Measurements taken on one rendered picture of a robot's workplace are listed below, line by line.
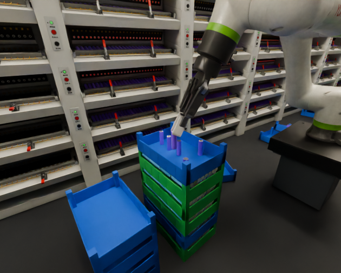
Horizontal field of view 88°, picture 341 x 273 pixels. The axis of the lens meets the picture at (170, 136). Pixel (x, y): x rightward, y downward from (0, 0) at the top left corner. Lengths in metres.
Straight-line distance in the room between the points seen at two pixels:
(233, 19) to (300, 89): 0.68
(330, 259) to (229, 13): 0.99
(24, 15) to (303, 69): 1.18
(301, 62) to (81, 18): 0.99
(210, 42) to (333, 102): 0.75
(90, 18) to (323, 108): 1.17
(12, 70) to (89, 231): 0.71
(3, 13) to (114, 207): 0.83
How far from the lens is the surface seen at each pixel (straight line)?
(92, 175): 1.19
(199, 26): 1.31
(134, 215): 0.71
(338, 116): 1.13
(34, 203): 1.30
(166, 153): 0.72
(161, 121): 1.21
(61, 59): 0.99
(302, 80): 1.08
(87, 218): 0.76
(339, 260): 1.11
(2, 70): 1.01
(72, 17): 1.01
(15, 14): 1.00
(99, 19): 1.03
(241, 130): 1.88
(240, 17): 0.51
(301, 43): 0.95
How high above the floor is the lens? 0.78
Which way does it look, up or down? 26 degrees down
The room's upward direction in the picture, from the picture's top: 1 degrees counter-clockwise
